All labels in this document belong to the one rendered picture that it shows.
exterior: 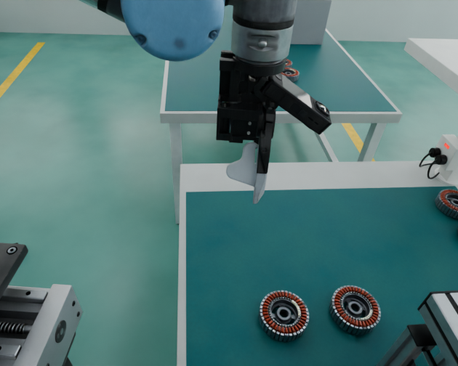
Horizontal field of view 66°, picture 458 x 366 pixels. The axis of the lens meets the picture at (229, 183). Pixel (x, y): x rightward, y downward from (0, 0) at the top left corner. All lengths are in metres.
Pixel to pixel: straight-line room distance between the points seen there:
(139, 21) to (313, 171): 1.08
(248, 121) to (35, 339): 0.45
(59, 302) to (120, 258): 1.31
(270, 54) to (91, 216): 1.86
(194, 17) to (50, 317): 0.51
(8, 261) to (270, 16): 0.54
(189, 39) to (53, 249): 1.88
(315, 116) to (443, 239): 0.80
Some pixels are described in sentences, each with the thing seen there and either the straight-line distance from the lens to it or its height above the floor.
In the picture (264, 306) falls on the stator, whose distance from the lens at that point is 0.86.
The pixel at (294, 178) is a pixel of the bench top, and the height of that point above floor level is 0.75.
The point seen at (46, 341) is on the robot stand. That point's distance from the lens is 0.64.
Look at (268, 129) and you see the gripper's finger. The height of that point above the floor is 1.27.
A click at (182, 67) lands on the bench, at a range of 1.98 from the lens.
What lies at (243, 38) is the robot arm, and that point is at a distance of 0.45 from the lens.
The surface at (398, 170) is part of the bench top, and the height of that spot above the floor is 0.75.
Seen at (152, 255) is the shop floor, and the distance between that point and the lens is 1.94.
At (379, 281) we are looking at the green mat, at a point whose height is 0.75.
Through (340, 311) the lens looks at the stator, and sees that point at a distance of 0.90.
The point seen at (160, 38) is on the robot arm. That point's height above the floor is 1.44.
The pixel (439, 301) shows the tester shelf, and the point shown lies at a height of 1.12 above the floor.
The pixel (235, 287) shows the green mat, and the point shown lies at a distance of 0.93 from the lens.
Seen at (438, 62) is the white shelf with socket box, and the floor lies 1.20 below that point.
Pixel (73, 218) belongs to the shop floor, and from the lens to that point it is 2.22.
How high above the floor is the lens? 1.53
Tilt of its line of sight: 41 degrees down
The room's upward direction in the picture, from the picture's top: 4 degrees clockwise
